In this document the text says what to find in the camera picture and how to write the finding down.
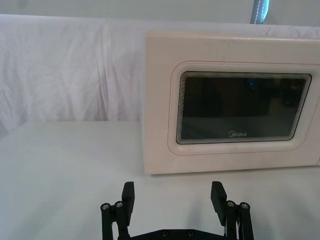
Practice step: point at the white curtain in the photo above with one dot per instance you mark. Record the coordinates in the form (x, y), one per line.
(62, 75)

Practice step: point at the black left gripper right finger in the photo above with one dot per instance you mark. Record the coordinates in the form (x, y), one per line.
(219, 200)

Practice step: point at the cream microwave oven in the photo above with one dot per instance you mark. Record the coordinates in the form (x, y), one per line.
(225, 50)

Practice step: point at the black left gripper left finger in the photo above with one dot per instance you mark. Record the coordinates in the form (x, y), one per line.
(127, 200)

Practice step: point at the white table cloth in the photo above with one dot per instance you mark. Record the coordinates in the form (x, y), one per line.
(62, 175)

